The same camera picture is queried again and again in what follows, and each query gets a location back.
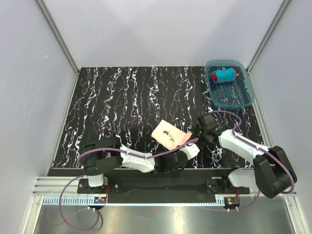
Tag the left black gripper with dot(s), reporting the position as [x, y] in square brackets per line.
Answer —
[176, 151]

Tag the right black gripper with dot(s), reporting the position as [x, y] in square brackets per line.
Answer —
[198, 128]

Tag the pink towel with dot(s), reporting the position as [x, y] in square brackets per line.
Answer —
[169, 136]

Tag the red blue patterned towel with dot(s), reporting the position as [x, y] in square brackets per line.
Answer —
[224, 76]

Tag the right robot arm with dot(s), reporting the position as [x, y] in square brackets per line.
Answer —
[271, 171]

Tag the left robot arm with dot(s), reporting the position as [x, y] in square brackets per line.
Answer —
[102, 156]

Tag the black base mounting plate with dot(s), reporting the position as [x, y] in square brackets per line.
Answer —
[187, 179]

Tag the blue transparent plastic bin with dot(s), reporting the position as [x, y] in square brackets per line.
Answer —
[232, 95]

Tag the right connector board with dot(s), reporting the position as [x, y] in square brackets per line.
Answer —
[232, 202]

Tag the connector board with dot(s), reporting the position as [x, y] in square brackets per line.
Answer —
[100, 199]
[232, 202]

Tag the left connector board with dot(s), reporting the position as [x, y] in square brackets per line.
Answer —
[100, 199]

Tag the aluminium frame rail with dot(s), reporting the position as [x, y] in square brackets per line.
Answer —
[61, 190]

